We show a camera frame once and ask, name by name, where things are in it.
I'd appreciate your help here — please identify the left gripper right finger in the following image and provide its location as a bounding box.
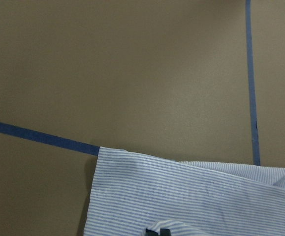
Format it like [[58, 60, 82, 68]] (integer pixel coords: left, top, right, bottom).
[[160, 229, 171, 236]]

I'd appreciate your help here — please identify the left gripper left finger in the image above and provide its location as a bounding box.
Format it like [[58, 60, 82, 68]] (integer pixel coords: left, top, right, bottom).
[[145, 229, 158, 236]]

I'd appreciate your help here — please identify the blue striped button shirt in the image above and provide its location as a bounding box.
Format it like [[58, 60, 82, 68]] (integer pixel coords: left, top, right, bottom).
[[84, 147, 285, 236]]

